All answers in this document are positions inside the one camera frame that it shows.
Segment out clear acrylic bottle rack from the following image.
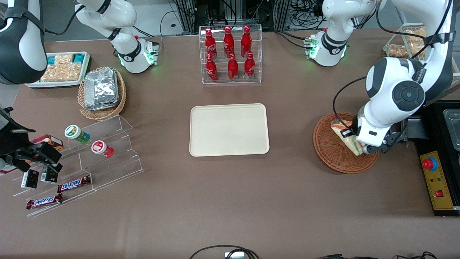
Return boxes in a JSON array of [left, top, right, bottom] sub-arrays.
[[199, 24, 263, 85]]

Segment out black looped cable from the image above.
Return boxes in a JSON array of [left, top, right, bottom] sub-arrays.
[[189, 245, 260, 259]]

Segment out background equipment rack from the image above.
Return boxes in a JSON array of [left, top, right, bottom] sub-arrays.
[[172, 0, 322, 35]]

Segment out triangle sandwich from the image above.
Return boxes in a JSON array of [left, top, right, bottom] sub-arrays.
[[331, 120, 364, 156]]

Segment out small black box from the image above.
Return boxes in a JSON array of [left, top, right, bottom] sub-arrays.
[[40, 165, 59, 184], [21, 169, 39, 189]]

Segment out round brown wicker basket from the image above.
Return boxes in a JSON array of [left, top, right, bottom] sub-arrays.
[[313, 112, 380, 174]]

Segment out red cola bottle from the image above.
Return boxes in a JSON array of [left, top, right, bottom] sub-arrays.
[[224, 26, 235, 58], [241, 25, 252, 57], [206, 54, 219, 82], [244, 51, 256, 80], [228, 53, 239, 81], [205, 28, 218, 60]]

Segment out green lid cup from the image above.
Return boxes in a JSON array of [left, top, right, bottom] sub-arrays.
[[65, 125, 90, 144]]

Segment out oval tan wicker basket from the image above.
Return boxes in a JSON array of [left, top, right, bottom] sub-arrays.
[[78, 67, 127, 121]]

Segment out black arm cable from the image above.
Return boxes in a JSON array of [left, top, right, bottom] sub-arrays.
[[42, 4, 87, 36]]

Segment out silver foil pack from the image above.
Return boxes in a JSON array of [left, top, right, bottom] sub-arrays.
[[87, 101, 119, 112], [86, 69, 118, 105]]

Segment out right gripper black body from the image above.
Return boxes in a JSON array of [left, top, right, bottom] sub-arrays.
[[0, 108, 35, 159]]

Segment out Snickers bar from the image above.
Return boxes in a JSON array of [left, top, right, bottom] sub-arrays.
[[26, 194, 63, 210], [57, 175, 91, 193]]

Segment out red brown carton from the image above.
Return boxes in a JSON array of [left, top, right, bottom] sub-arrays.
[[31, 135, 64, 152]]

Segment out steel pan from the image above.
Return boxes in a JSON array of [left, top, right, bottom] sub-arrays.
[[443, 108, 460, 151]]

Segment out red emergency stop button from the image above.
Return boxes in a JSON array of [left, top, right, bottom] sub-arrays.
[[422, 157, 438, 172]]

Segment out beige plastic tray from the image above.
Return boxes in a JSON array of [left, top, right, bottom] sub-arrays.
[[189, 103, 270, 158]]

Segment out clear acrylic step display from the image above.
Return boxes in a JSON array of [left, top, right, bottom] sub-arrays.
[[13, 114, 144, 218]]

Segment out white wire rack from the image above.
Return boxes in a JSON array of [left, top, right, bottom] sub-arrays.
[[382, 22, 460, 99]]

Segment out white snack tray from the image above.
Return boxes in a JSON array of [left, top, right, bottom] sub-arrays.
[[24, 51, 91, 89]]

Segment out black machine with yellow panel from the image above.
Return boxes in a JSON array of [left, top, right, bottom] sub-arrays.
[[401, 97, 460, 217]]

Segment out black table cable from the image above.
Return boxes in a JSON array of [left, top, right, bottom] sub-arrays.
[[275, 31, 313, 49], [132, 10, 182, 38]]

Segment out red lid cup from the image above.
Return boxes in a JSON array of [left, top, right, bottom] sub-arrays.
[[91, 140, 115, 159]]

